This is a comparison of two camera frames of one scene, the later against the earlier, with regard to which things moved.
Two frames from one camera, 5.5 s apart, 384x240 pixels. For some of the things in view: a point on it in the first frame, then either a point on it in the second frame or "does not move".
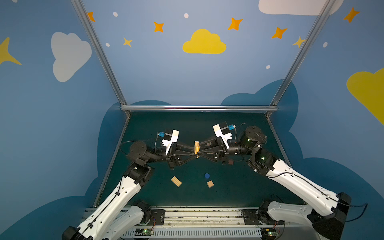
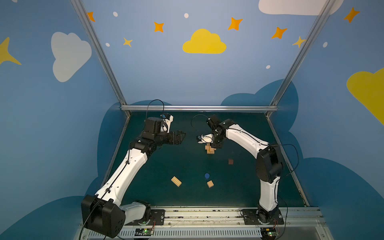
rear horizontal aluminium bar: (199, 108) does not move
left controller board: (142, 232) does not move
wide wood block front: (176, 181) does not move
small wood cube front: (210, 184) does not move
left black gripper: (173, 154) -> (174, 137)
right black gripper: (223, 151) -> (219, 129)
